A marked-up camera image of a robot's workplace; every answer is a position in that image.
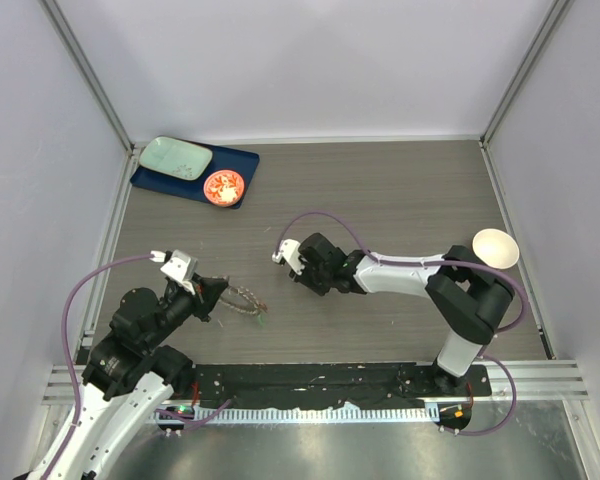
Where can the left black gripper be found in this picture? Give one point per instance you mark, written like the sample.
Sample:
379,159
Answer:
210,290

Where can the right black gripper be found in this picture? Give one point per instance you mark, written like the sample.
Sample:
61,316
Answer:
303,278

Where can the large metal keyring with rings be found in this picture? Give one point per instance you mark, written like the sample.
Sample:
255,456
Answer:
243,301

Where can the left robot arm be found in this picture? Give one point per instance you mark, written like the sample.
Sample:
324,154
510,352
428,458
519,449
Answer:
129,374

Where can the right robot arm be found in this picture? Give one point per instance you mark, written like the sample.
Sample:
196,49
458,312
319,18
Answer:
472,299

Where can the red patterned small bowl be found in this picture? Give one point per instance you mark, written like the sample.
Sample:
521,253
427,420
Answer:
224,188

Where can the dark blue tray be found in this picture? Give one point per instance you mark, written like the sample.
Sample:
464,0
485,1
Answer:
243,162

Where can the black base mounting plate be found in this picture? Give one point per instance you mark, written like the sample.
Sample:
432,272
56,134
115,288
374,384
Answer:
320,386

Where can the light green rectangular plate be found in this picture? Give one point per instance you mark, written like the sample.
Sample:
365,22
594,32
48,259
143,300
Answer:
175,158

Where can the white brown bowl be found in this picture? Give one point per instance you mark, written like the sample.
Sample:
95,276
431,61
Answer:
496,248

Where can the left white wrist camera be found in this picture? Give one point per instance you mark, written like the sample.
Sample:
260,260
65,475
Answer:
177,266

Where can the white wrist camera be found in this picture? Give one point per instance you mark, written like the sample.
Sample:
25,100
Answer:
288,253
177,266

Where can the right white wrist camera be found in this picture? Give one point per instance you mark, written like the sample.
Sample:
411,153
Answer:
288,253

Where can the slotted cable duct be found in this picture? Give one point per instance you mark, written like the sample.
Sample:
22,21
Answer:
346,414

